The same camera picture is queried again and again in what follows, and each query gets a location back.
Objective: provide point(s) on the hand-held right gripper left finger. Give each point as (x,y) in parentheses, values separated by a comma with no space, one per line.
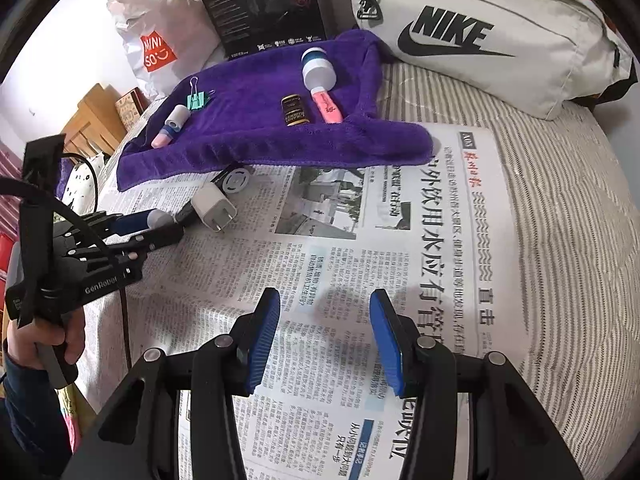
(262,340)

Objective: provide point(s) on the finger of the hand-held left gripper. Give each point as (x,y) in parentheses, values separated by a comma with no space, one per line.
(135,222)
(155,240)

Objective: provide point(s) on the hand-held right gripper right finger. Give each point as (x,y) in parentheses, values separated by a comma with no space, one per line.
(387,345)

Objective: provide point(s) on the green binder clip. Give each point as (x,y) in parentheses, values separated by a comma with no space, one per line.
(197,100)

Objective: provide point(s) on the small dark brown bottle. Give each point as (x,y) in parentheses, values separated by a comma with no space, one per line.
(294,110)

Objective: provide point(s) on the blue and white bottle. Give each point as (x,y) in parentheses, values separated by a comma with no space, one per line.
(316,67)

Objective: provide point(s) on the person's left forearm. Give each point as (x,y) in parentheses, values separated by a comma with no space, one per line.
(30,425)

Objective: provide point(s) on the person's left hand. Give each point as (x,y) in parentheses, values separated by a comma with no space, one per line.
(75,335)

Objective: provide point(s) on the white charger plug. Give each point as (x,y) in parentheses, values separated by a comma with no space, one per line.
(210,205)

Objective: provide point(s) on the white floral pillow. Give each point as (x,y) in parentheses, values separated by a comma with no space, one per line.
(85,180)

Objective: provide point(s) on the white tape roll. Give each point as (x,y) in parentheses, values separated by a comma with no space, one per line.
(236,181)

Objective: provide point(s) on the newspaper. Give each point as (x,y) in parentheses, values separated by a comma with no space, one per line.
(400,240)

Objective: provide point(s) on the brown patterned notebook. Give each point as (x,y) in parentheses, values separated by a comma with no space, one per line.
(129,105)

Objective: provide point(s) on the purple towel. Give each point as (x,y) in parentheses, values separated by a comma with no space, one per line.
(250,120)

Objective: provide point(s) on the white plastic shopping bag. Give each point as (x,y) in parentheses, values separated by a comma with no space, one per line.
(165,25)

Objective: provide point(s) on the black headset box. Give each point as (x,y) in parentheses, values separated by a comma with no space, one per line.
(260,5)

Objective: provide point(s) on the grey waist bag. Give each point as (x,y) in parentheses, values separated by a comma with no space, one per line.
(500,15)

